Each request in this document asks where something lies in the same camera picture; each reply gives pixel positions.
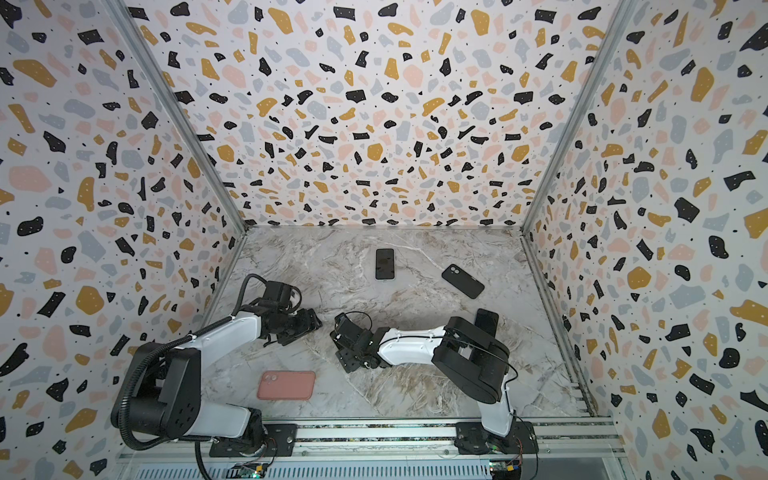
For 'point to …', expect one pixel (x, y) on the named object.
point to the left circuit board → (248, 470)
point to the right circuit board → (505, 469)
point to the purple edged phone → (385, 263)
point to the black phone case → (463, 281)
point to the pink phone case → (287, 385)
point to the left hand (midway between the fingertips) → (312, 323)
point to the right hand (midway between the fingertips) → (344, 349)
